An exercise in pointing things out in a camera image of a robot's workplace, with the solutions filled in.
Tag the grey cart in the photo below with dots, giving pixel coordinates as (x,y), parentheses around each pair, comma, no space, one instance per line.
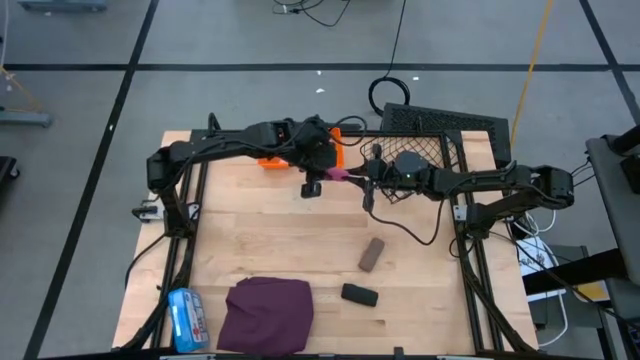
(615,200)

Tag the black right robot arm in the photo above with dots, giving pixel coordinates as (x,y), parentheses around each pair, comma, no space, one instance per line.
(475,180)

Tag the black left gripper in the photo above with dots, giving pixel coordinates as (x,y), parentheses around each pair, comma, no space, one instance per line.
(317,157)

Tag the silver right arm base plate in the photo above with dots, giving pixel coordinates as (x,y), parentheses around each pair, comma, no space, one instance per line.
(460,212)

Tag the brown bandage roll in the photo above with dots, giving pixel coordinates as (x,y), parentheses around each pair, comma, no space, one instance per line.
(371,255)

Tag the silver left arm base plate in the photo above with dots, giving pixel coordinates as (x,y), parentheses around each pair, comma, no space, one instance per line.
(147,213)

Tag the black flat bar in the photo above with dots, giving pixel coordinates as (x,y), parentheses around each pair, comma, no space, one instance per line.
(352,126)

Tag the orange plastic basket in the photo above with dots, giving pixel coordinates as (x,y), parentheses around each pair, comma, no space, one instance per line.
(272,163)
(338,147)

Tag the black rectangular block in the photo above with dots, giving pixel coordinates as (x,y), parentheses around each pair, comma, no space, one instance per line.
(360,295)

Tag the grey floor stand base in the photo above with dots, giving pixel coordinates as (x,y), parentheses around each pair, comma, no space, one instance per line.
(25,118)

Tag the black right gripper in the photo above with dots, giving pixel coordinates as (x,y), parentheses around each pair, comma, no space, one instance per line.
(385,175)

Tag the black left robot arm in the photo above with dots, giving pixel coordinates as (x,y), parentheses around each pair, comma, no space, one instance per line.
(225,145)

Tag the black table clamp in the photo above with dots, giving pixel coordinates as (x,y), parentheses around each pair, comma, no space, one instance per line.
(398,351)

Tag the blue wipes packet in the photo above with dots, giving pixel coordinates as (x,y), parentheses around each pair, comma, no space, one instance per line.
(188,320)

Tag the black perforated computer case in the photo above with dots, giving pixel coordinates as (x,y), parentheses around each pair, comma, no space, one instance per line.
(445,122)

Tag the purple cloth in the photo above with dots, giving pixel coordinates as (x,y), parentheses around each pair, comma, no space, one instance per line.
(267,317)

